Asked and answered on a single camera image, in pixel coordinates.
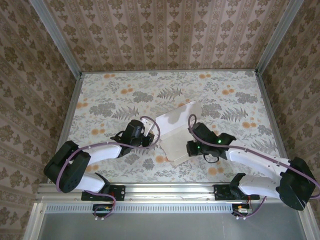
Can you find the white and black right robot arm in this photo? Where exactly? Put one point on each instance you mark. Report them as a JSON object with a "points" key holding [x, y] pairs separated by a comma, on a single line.
{"points": [[255, 160]]}

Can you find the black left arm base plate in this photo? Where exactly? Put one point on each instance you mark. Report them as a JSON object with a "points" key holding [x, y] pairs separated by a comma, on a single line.
{"points": [[120, 192]]}

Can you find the black electronics box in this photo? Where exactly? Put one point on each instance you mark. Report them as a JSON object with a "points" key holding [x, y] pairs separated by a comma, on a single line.
{"points": [[102, 209], [242, 209]]}

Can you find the aluminium table end rail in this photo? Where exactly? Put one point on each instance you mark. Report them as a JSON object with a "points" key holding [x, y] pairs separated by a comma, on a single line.
{"points": [[170, 71]]}

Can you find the aluminium table side rail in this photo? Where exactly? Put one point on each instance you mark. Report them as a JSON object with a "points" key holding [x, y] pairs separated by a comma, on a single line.
{"points": [[67, 120], [272, 120]]}

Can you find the aluminium frame post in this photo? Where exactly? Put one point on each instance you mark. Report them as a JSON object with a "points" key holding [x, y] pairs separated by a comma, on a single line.
{"points": [[57, 37], [277, 37]]}

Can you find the pink and white cloth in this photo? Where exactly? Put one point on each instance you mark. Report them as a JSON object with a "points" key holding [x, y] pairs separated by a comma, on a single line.
{"points": [[175, 145]]}

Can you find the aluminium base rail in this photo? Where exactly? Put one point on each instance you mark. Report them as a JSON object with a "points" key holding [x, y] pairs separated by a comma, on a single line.
{"points": [[170, 191]]}

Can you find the grey metal panel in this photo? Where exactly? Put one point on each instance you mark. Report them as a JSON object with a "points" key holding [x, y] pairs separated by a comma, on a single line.
{"points": [[162, 227]]}

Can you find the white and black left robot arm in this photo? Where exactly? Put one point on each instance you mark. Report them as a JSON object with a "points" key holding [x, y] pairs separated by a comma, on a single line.
{"points": [[102, 152]]}

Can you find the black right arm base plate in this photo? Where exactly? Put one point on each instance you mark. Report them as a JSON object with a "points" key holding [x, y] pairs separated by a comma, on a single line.
{"points": [[221, 192]]}

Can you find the floral tablecloth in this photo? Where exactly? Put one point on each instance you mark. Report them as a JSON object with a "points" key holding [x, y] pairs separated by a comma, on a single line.
{"points": [[175, 87]]}

